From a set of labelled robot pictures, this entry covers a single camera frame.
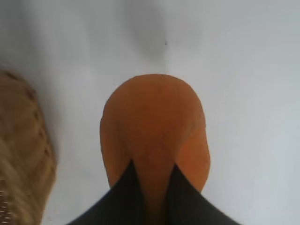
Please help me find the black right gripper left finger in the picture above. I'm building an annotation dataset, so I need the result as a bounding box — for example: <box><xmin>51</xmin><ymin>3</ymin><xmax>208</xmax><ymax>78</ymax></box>
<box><xmin>63</xmin><ymin>158</ymin><xmax>150</xmax><ymax>225</ymax></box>

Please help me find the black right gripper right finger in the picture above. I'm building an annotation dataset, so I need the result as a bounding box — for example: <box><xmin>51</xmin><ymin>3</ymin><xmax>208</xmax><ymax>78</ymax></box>
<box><xmin>164</xmin><ymin>163</ymin><xmax>237</xmax><ymax>225</ymax></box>

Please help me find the tan woven wicker basket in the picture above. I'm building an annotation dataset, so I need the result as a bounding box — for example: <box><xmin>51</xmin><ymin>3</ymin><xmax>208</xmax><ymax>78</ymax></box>
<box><xmin>0</xmin><ymin>70</ymin><xmax>58</xmax><ymax>225</ymax></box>

